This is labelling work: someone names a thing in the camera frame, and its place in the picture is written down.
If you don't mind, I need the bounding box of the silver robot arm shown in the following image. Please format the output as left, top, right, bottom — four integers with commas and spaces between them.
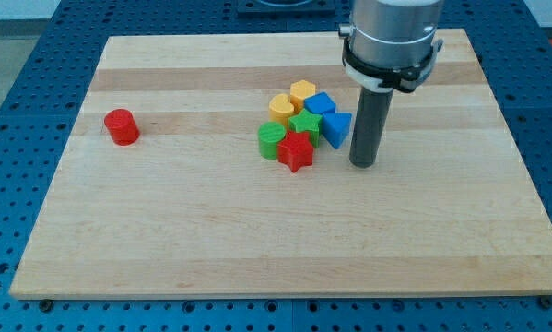
339, 0, 444, 168

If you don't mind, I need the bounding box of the blue triangle block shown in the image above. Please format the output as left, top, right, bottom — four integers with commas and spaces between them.
322, 113, 352, 149

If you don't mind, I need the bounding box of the blue cube block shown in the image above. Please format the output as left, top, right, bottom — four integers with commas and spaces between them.
304, 92, 336, 114

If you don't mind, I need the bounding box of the green cylinder block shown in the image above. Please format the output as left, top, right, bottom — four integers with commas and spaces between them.
257, 122, 287, 160

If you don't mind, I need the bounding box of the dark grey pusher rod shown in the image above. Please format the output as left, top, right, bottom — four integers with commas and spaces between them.
349, 88, 393, 168

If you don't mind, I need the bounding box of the wooden board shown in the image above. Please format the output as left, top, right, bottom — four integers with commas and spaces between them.
10, 29, 552, 300

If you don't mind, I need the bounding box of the red star block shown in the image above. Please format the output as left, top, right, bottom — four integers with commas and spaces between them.
277, 131, 314, 172

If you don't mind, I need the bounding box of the green star block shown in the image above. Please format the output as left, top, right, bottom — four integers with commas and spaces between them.
288, 109, 323, 148

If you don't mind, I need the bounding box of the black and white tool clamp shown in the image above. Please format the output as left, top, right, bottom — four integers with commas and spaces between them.
342, 37, 443, 93

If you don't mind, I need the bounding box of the dark blue base plate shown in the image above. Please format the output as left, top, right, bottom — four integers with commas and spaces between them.
235, 0, 335, 17

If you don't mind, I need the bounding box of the yellow heart block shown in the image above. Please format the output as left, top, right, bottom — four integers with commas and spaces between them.
268, 93, 295, 128

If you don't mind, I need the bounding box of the yellow hexagon block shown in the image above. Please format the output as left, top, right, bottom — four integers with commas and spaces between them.
289, 80, 316, 113

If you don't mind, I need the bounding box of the red cylinder block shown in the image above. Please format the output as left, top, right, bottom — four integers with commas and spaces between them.
104, 109, 140, 146

